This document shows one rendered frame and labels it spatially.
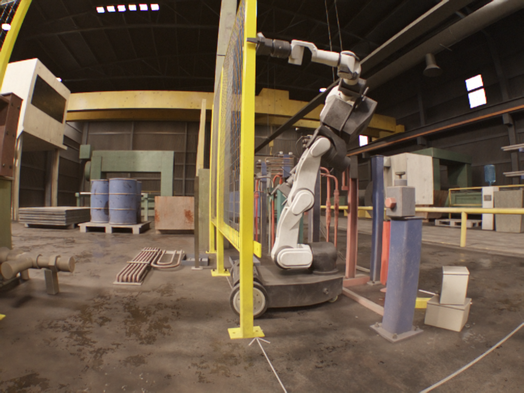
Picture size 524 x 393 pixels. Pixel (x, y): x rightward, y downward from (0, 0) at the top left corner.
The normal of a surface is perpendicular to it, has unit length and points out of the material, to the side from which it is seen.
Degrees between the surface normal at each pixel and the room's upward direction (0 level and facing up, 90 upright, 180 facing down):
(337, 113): 89
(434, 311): 90
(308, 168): 115
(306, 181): 90
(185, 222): 90
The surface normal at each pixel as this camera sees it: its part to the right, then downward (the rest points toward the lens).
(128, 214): 0.79, -0.01
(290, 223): -0.15, 0.32
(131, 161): 0.25, -0.02
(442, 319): -0.82, -0.02
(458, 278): -0.57, -0.03
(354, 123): -0.20, -0.22
